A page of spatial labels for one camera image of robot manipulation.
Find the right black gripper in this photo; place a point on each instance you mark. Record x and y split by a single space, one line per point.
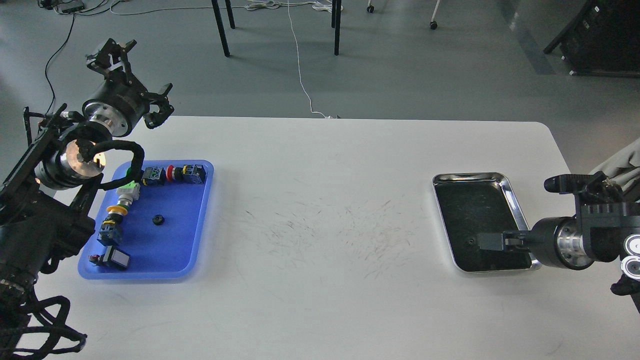
555 242

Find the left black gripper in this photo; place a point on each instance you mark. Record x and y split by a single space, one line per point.
114 104

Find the small black gear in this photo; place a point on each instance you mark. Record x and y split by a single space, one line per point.
158 219

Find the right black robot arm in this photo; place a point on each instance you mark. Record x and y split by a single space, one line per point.
605 227

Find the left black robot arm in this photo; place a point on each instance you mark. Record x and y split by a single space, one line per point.
46 198

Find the shiny metal tray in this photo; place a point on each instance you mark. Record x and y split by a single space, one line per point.
480 202

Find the red emergency stop button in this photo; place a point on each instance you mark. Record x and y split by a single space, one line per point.
194 174

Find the black table leg left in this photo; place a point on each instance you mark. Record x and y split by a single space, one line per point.
220 25

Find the black table leg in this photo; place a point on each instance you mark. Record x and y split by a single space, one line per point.
220 25
336 9

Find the blue plastic tray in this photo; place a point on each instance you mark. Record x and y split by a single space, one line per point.
163 252

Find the black table leg right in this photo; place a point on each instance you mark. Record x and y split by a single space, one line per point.
336 9

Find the black cabinet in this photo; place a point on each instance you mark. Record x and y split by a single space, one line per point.
601 40

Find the green push button switch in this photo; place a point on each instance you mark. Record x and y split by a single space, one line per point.
151 176

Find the white green switch part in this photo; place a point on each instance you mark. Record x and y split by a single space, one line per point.
128 194

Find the yellow ring selector switch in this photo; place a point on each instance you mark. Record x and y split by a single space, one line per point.
111 232

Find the square white button switch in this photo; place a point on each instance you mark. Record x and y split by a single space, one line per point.
112 257

